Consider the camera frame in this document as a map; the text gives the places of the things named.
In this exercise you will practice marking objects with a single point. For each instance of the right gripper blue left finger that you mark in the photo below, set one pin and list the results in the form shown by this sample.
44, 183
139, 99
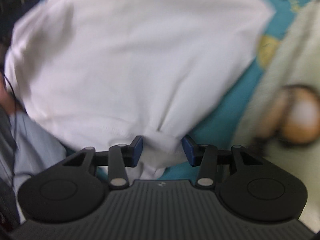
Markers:
121, 156

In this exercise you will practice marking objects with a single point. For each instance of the teal patterned bed sheet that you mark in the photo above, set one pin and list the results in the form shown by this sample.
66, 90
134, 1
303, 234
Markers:
225, 117

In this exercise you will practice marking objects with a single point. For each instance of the green fleece blanket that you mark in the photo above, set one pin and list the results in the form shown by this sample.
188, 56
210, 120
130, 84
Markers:
281, 122

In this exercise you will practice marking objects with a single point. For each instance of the white shirt garment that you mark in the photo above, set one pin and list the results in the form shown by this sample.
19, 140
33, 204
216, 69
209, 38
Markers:
35, 65

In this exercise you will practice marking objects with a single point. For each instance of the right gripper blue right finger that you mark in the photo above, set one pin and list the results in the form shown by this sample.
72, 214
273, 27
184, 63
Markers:
204, 157

